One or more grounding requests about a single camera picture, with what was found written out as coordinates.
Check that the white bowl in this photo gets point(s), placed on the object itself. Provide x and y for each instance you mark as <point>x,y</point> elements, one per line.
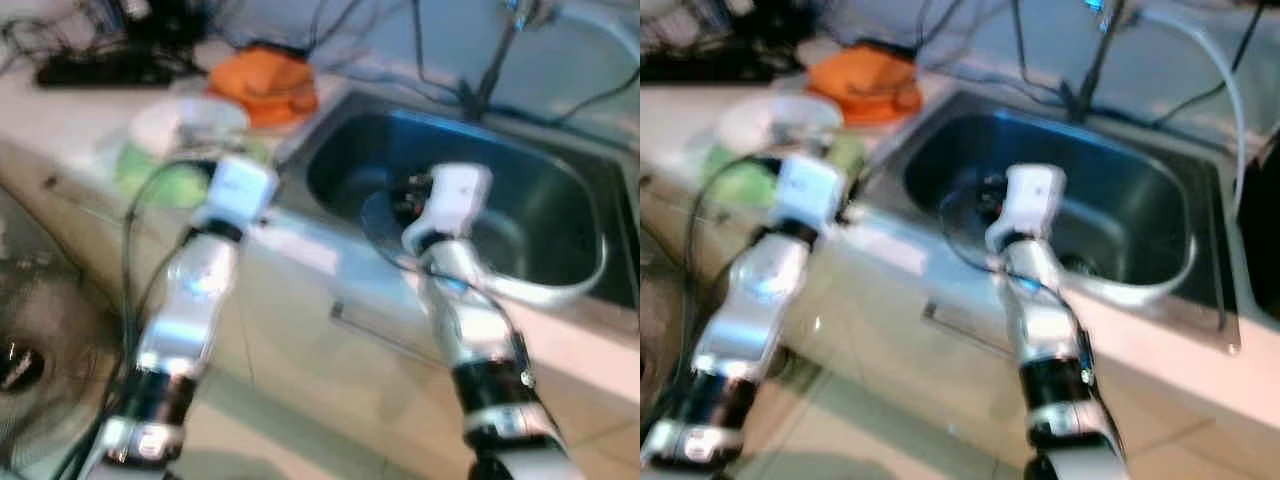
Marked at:
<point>165,125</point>
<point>760,125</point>

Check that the green plate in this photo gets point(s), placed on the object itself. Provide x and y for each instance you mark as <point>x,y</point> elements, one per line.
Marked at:
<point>150,180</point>
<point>740,180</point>

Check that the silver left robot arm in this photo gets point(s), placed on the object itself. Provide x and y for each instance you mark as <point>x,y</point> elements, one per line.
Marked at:
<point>765,300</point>
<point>190,300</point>

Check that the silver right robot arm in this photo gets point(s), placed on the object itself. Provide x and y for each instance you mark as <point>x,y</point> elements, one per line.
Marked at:
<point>1045,330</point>
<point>470,320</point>

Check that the stainless steel sink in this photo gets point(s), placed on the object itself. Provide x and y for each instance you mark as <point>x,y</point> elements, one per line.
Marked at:
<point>1130,200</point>
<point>530,200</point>

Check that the orange plate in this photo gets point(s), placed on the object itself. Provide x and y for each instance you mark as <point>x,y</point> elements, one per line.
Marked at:
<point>880,113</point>
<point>275,115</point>

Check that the chrome faucet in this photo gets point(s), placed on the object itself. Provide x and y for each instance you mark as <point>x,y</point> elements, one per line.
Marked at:
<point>1100,60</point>
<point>498,65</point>

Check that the orange bowl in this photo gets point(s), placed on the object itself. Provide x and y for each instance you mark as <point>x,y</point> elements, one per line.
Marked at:
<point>865,72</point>
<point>262,72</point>

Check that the white sink cabinet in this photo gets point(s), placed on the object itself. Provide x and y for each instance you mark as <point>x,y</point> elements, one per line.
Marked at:
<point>330,380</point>
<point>920,380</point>

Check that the black power adapter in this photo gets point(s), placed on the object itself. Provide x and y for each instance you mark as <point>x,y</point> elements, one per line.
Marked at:
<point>765,20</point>
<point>165,20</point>

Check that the black power strip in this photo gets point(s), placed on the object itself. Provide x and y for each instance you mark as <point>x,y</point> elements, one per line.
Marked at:
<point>100,70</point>
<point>700,68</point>

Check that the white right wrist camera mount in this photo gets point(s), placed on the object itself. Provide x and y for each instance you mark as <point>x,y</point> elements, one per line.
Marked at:
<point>1035,195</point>
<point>458,195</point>

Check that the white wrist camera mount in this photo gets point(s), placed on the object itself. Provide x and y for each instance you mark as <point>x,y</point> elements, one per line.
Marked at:
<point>1035,195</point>
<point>240,190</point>
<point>808,190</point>
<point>458,195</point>

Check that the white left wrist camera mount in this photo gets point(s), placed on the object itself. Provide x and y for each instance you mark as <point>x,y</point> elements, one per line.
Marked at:
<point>240,190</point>
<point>808,190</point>

